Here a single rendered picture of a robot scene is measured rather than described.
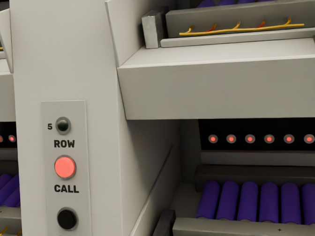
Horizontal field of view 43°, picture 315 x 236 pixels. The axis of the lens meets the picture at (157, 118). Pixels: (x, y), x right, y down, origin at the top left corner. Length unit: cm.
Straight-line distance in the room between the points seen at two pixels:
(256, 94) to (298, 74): 3
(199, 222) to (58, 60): 19
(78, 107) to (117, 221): 10
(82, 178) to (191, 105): 11
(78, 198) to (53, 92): 9
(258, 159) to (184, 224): 12
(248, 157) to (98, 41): 23
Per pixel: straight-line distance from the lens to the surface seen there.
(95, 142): 32
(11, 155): 58
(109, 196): 33
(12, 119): 38
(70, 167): 33
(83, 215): 34
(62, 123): 33
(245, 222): 39
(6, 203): 50
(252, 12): 36
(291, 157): 46
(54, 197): 35
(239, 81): 30
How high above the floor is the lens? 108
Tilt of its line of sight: 3 degrees down
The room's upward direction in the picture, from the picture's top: 2 degrees counter-clockwise
